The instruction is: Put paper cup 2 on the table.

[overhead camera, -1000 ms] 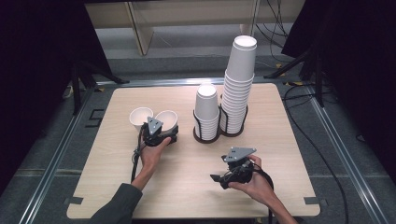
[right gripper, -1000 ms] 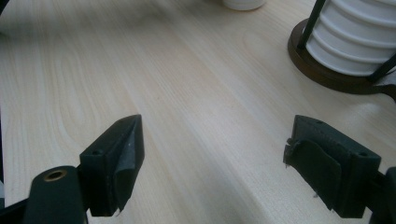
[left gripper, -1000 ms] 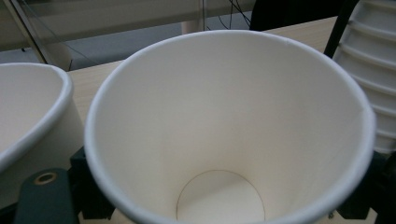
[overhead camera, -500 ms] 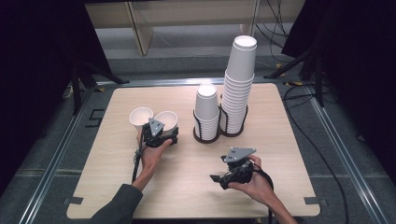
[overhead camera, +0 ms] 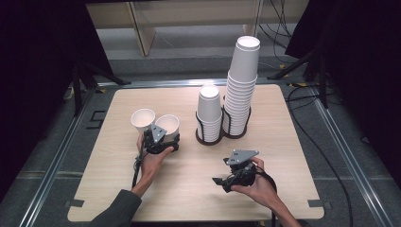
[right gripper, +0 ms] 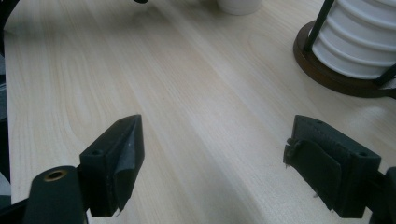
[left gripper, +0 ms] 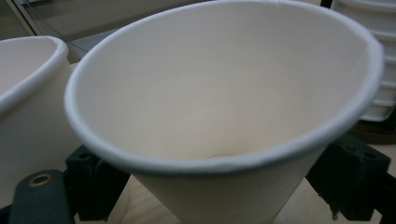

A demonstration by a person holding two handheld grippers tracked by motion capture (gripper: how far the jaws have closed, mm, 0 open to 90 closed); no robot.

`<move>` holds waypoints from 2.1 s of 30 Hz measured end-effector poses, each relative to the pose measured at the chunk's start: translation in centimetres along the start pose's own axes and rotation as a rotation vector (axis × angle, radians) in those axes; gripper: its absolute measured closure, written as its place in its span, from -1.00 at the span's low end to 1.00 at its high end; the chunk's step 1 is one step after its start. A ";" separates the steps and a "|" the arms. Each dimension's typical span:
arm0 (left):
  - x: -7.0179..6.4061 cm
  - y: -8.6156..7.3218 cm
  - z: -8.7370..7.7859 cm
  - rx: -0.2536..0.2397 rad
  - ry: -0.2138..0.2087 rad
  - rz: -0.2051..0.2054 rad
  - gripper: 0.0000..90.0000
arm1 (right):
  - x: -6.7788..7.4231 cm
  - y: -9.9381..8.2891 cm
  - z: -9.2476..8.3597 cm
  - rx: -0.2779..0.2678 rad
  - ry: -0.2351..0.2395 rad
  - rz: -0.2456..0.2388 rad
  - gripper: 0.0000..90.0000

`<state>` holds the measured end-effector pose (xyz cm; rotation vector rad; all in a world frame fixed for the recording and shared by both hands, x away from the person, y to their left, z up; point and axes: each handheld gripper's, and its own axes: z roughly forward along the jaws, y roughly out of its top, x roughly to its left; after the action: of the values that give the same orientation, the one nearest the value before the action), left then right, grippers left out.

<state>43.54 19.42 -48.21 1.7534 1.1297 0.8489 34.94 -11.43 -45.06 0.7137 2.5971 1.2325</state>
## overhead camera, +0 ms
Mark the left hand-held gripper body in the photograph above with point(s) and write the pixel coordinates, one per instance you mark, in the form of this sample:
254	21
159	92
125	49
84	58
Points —
157	134

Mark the person's left hand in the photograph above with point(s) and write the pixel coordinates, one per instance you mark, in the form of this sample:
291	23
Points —
151	167

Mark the black metal stand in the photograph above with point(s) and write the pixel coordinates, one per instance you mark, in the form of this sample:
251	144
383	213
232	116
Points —
77	91
321	82

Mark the metal floor rail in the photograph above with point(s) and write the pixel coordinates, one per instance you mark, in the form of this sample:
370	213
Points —
53	167
157	83
350	167

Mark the dark curtain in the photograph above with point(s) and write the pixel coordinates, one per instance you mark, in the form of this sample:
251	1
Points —
365	78
38	78

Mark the person's right hand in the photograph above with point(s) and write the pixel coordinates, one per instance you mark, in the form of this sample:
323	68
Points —
260	190

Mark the short stack of paper cups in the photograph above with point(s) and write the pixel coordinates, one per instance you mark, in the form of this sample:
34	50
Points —
209	105

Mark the tall stack of paper cups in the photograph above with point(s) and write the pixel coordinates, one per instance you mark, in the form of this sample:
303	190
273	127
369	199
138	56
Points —
244	64

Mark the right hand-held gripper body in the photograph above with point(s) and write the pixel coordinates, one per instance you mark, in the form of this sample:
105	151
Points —
242	175

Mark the white paper cup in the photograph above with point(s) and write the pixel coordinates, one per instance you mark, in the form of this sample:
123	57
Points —
167	123
142	119

